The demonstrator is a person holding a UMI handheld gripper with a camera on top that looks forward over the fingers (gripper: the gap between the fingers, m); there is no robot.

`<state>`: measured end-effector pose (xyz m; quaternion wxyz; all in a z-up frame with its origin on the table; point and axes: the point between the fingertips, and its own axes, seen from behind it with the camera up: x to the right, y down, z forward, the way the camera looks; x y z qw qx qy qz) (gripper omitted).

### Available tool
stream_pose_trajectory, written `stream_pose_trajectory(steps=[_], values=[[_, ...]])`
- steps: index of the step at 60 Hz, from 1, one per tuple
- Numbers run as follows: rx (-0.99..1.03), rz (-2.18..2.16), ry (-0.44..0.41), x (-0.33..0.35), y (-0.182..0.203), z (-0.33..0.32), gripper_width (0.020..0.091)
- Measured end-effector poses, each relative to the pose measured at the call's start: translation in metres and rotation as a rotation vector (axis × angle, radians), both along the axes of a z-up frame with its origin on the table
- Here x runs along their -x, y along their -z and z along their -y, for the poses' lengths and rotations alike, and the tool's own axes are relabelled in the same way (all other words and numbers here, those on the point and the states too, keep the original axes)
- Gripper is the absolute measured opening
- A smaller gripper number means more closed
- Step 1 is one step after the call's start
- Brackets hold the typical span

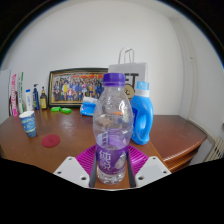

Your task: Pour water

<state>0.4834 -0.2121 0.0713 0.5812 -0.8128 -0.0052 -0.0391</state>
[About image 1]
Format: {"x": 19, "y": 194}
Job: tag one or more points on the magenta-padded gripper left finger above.
{"x": 85, "y": 160}

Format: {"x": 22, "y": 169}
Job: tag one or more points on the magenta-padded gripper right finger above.
{"x": 138, "y": 160}

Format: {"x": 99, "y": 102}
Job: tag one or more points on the clear purple-capped water bottle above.
{"x": 112, "y": 133}

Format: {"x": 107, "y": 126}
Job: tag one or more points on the flat round red coaster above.
{"x": 51, "y": 140}

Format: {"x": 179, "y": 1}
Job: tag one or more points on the blue detergent bottle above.
{"x": 143, "y": 116}

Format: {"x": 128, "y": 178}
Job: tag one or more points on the small green block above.
{"x": 66, "y": 110}
{"x": 55, "y": 109}

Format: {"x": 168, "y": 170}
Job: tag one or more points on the blue painted white mug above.
{"x": 29, "y": 125}

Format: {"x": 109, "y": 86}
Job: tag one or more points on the amber pump bottle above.
{"x": 43, "y": 101}

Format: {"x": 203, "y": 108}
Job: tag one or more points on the framed group photo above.
{"x": 75, "y": 88}

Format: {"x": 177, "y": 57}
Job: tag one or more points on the dark blue pump bottle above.
{"x": 36, "y": 101}

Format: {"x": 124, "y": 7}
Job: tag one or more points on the white radiator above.
{"x": 216, "y": 150}

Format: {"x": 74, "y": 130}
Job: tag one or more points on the white lotion bottle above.
{"x": 29, "y": 101}

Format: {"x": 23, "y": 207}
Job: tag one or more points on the white paper gift bag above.
{"x": 135, "y": 71}

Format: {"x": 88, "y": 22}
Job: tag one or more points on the long white green box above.
{"x": 21, "y": 95}

